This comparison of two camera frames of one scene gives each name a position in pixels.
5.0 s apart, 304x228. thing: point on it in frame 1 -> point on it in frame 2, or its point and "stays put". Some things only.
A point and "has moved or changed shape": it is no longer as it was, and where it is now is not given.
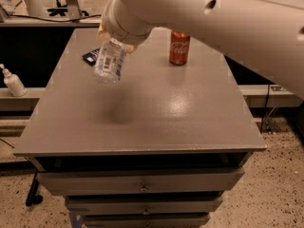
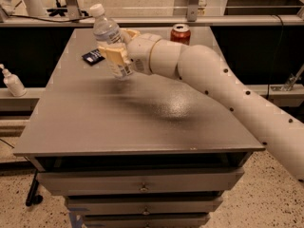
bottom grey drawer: x=146 y=219 stays put
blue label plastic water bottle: x=108 y=61 has moved or changed shape
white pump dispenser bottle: x=13 y=82 stays put
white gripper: x=114 y=28 -> x=140 y=53
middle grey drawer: x=199 y=205 stays put
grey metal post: x=72 y=3 stays put
